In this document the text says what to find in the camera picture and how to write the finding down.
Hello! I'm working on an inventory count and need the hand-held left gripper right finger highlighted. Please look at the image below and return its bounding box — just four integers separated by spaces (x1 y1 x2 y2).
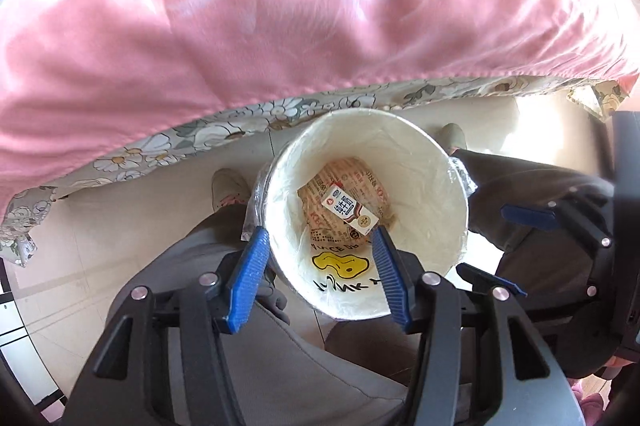
371 225 581 426

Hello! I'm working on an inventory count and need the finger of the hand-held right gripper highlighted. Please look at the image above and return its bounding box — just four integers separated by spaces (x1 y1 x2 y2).
501 186 616 257
457 262 603 339

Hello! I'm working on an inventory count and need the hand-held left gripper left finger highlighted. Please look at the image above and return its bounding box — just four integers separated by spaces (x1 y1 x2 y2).
65 226 272 426

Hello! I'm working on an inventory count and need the white trash bin with liner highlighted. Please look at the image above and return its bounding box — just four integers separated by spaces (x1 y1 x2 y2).
240 106 477 322

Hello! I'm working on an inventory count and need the person's right leg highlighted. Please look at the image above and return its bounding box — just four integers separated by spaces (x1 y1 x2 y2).
325 148 618 382

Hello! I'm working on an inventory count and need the white milk carton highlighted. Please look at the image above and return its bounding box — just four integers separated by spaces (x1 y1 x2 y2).
320 185 379 241

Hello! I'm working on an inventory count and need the printed brown paper bag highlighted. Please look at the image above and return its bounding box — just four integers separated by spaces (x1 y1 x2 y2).
297 157 398 253

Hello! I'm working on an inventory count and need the person's left shoe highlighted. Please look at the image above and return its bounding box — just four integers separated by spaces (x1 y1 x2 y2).
212 169 252 213

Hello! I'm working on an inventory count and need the person's shoe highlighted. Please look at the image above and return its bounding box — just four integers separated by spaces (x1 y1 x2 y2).
440 123 469 153
212 169 252 213

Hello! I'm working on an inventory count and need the person's right shoe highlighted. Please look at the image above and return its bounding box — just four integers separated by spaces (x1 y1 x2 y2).
440 123 469 153

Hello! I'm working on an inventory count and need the floral bed sheet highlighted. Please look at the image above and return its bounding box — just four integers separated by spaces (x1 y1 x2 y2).
0 76 640 267

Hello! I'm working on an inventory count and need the pink object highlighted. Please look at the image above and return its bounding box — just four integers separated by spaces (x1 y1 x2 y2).
570 356 640 426

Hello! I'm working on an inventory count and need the white cabinet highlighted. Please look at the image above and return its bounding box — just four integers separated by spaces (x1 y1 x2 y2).
0 276 68 409

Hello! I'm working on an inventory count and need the pink blanket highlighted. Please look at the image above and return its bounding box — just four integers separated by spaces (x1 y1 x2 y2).
0 0 640 207

